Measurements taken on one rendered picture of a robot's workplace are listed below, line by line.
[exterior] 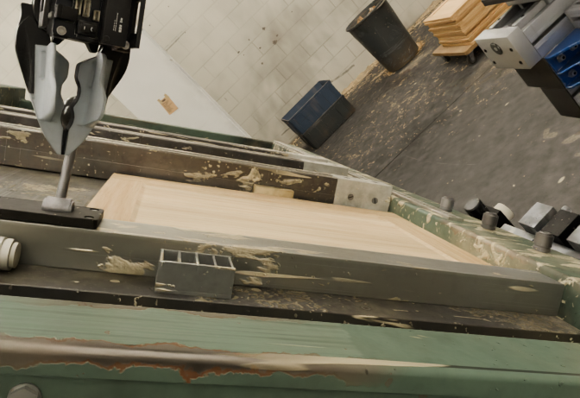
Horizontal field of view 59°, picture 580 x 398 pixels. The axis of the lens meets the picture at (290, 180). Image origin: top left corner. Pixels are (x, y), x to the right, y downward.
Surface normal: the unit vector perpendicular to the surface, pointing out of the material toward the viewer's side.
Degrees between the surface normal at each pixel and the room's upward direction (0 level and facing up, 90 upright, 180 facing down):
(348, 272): 90
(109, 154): 90
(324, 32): 90
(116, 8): 106
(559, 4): 90
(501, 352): 55
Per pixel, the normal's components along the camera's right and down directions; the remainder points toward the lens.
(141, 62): 0.15, 0.22
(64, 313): 0.18, -0.98
